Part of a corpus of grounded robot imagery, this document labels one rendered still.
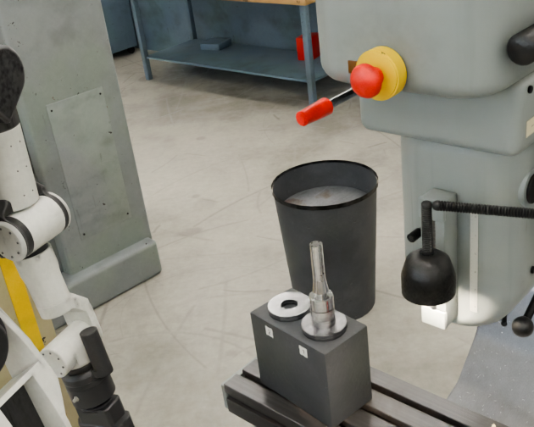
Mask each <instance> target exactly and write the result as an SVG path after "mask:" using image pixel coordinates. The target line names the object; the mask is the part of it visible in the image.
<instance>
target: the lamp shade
mask: <svg viewBox="0 0 534 427"><path fill-rule="evenodd" d="M432 250H433V252H431V253H424V252H422V248H420V249H418V250H415V251H413V252H411V253H410V254H409V255H408V256H407V257H406V259H405V261H404V264H403V268H402V271H401V289H402V295H403V297H404V298H405V299H406V300H407V301H409V302H412V303H413V304H416V305H421V306H438V305H442V304H444V303H446V302H449V301H451V300H452V299H453V298H454V296H455V294H456V272H455V270H454V267H453V264H452V262H451V259H450V257H449V256H448V255H447V254H446V253H445V252H443V251H441V250H438V249H436V248H434V247H433V249H432Z"/></svg>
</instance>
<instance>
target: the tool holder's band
mask: <svg viewBox="0 0 534 427"><path fill-rule="evenodd" d="M333 299H334V296H333V292H332V291H330V290H329V291H328V292H327V295H326V296H325V297H317V296H316V295H315V294H314V293H313V292H312V291H311V292H310V293H309V301H310V302H311V303H312V304H314V305H317V306H323V305H327V304H329V303H331V302H332V301H333Z"/></svg>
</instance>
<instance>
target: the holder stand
mask: <svg viewBox="0 0 534 427"><path fill-rule="evenodd" d="M250 315H251V320H252V327H253V337H254V342H255V347H256V353H257V359H258V365H259V374H260V380H261V382H262V383H263V384H265V385H267V386H268V387H269V388H270V389H272V390H273V391H275V392H277V393H279V394H280V395H282V396H283V397H285V398H286V399H287V400H289V401H290V402H292V403H294V404H295V405H297V406H298V407H300V408H301V409H302V410H304V411H305V412H307V413H309V414H310V415H312V416H313V417H315V418H316V419H318V420H319V421H320V422H322V423H323V424H326V425H327V426H329V427H336V426H338V425H339V424H340V423H341V422H342V421H343V420H345V419H346V418H348V417H349V416H350V415H352V414H353V413H354V412H356V411H357V410H358V409H360V408H361V407H362V406H364V405H365V404H366V403H367V402H368V401H369V400H371V399H372V391H371V379H370V355H369V343H368V331H367V326H366V325H365V324H362V323H360V322H359V321H357V320H355V319H352V318H350V317H348V316H347V315H345V314H343V313H340V312H338V311H336V310H335V315H336V323H335V324H334V325H333V326H332V327H331V328H329V329H325V330H321V329H317V328H315V327H314V326H313V325H312V320H311V312H310V305H309V296H307V295H305V294H303V293H302V292H300V291H297V290H295V289H293V288H290V289H288V290H287V291H284V292H283V293H281V294H280V295H277V296H275V297H273V298H272V299H271V300H270V301H268V302H267V303H265V304H263V305H262V306H260V307H258V308H256V309H254V310H253V311H252V312H251V313H250Z"/></svg>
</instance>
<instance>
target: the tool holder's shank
mask: <svg viewBox="0 0 534 427"><path fill-rule="evenodd" d="M309 249H310V257H311V265H312V273H313V290H312V292H313V293H314V294H315V295H316V296H317V297H325V296H326V295H327V292H328V291H329V288H328V285H327V281H326V278H325V263H324V254H323V246H322V242H321V241H312V242H310V243H309Z"/></svg>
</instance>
